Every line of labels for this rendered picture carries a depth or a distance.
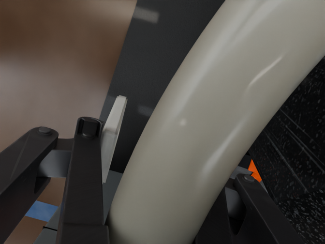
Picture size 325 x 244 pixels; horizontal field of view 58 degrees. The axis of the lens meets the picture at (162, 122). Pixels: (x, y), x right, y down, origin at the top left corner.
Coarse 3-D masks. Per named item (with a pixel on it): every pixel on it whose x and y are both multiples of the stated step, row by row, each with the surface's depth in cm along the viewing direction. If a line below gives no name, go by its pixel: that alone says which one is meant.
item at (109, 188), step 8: (112, 176) 114; (120, 176) 116; (104, 184) 108; (112, 184) 109; (104, 192) 104; (112, 192) 105; (104, 200) 99; (112, 200) 100; (104, 208) 96; (56, 216) 87; (104, 216) 92; (48, 224) 83; (56, 224) 84; (48, 232) 80; (56, 232) 81; (40, 240) 77; (48, 240) 78
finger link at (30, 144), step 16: (32, 128) 13; (48, 128) 13; (16, 144) 11; (32, 144) 12; (48, 144) 12; (0, 160) 10; (16, 160) 10; (32, 160) 11; (0, 176) 9; (16, 176) 10; (32, 176) 11; (0, 192) 9; (16, 192) 10; (32, 192) 12; (0, 208) 9; (16, 208) 10; (0, 224) 9; (16, 224) 11; (0, 240) 10
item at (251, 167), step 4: (244, 156) 107; (248, 156) 107; (244, 160) 108; (248, 160) 107; (240, 164) 109; (244, 164) 108; (248, 164) 108; (252, 164) 107; (248, 168) 108; (252, 168) 107; (256, 172) 107
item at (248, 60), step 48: (240, 0) 7; (288, 0) 6; (192, 48) 8; (240, 48) 7; (288, 48) 7; (192, 96) 7; (240, 96) 7; (288, 96) 8; (144, 144) 8; (192, 144) 7; (240, 144) 8; (144, 192) 8; (192, 192) 8; (144, 240) 8; (192, 240) 9
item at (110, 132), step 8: (120, 96) 20; (120, 104) 19; (112, 112) 17; (120, 112) 17; (112, 120) 16; (120, 120) 16; (104, 128) 15; (112, 128) 15; (104, 136) 14; (112, 136) 14; (104, 144) 14; (112, 144) 14; (104, 152) 15; (112, 152) 15; (104, 160) 15; (104, 168) 15; (104, 176) 15
